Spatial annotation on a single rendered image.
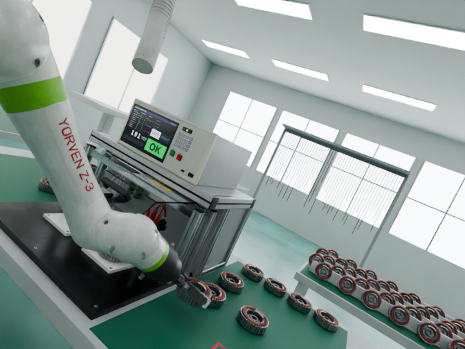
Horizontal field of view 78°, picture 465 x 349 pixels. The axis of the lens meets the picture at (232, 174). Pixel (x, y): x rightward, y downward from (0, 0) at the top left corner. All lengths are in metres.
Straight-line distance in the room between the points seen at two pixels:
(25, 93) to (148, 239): 0.36
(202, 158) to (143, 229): 0.48
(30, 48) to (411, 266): 7.23
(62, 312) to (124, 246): 0.31
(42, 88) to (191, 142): 0.59
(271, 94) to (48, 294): 7.49
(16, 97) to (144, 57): 1.72
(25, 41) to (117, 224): 0.38
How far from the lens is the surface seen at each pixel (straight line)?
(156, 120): 1.22
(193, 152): 1.08
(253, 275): 1.47
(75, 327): 0.88
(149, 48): 2.37
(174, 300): 1.07
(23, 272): 1.02
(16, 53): 0.48
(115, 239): 0.66
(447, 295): 7.54
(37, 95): 0.64
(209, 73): 9.08
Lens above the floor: 1.30
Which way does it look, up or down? 5 degrees down
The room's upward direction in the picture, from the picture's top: 24 degrees clockwise
